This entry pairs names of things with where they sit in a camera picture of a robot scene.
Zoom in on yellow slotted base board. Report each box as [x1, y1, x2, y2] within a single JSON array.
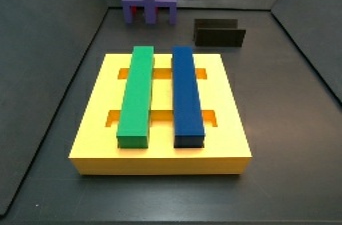
[[70, 54, 251, 175]]

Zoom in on green long bar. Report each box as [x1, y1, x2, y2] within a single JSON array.
[[117, 46, 154, 148]]

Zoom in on blue long bar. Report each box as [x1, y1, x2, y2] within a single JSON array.
[[171, 46, 206, 148]]

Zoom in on purple three-legged block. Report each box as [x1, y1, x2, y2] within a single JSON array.
[[121, 0, 179, 26]]

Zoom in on black foam holder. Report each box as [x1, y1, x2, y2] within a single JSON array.
[[194, 19, 246, 47]]

